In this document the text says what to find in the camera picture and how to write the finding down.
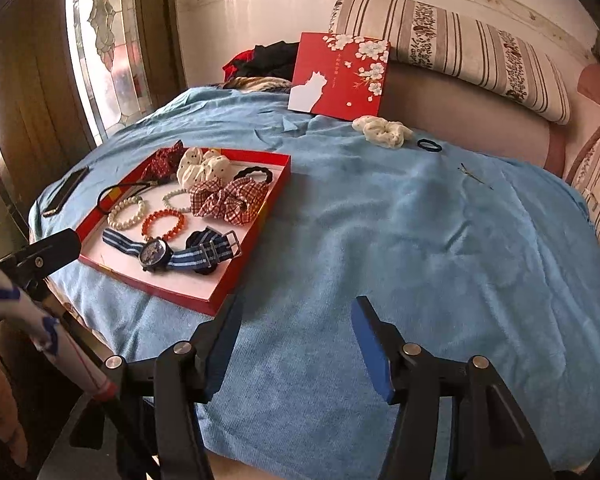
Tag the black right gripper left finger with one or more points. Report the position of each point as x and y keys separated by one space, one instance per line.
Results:
x=153 y=405

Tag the white polka dot scrunchie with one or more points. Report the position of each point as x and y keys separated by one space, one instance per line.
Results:
x=197 y=166

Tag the black smartphone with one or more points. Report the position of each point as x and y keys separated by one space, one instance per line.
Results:
x=64 y=192

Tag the blue towel blanket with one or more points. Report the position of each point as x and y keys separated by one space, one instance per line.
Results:
x=512 y=274

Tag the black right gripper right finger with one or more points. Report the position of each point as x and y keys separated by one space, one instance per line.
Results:
x=459 y=411

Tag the red floral box lid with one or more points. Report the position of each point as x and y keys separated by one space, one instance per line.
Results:
x=339 y=75

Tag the blue striped strap watch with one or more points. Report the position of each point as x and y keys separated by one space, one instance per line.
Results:
x=203 y=252

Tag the red polka dot scrunchie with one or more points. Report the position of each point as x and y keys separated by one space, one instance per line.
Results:
x=164 y=162

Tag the cream lace scrunchie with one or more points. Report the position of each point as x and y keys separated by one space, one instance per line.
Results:
x=382 y=132

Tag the red tray box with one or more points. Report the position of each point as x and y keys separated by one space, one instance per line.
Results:
x=201 y=293

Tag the thin hair pin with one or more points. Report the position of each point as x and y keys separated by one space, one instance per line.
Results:
x=473 y=176

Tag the dark clothes pile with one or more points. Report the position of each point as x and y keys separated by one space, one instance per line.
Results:
x=262 y=68

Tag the striped floral bolster pillow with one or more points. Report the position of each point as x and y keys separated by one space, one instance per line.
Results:
x=454 y=45

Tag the stained glass window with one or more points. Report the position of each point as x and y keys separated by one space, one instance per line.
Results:
x=107 y=61

